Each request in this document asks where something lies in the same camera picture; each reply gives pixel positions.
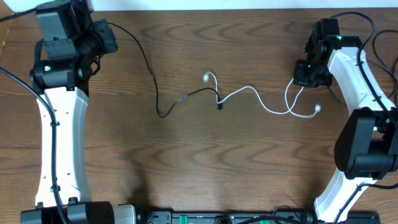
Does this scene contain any thick black USB cable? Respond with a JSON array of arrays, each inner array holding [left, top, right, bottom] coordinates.
[[107, 21, 224, 119]]

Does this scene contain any white USB cable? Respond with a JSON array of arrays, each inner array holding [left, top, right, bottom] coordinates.
[[202, 71, 322, 119]]

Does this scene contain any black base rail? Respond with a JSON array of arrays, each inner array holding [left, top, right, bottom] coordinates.
[[136, 210, 382, 224]]

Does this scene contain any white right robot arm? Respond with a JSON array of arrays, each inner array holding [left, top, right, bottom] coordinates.
[[294, 32, 397, 223]]

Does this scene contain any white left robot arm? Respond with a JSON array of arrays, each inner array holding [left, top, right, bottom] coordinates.
[[21, 19, 137, 223]]

